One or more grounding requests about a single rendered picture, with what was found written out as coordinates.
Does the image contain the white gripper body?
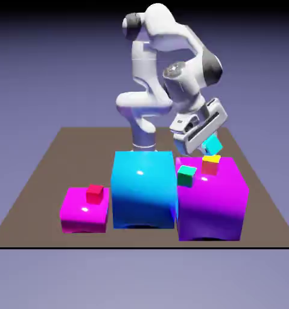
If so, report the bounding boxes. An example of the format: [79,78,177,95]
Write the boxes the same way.
[173,97,229,157]

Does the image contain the small cyan cube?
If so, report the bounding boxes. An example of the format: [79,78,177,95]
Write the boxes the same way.
[201,134,224,156]

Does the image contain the small yellow cube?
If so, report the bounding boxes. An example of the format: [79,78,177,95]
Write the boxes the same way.
[201,154,221,176]

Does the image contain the small green cube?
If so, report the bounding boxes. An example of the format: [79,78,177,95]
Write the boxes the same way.
[177,165,197,188]

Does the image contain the small red cube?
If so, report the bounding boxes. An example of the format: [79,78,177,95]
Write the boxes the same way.
[86,183,104,206]

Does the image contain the large purple box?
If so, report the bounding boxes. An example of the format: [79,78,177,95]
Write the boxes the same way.
[174,156,250,242]

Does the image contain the large blue box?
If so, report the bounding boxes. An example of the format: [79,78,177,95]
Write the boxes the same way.
[110,150,179,229]

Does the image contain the large magenta box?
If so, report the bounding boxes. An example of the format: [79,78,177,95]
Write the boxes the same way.
[59,186,110,234]

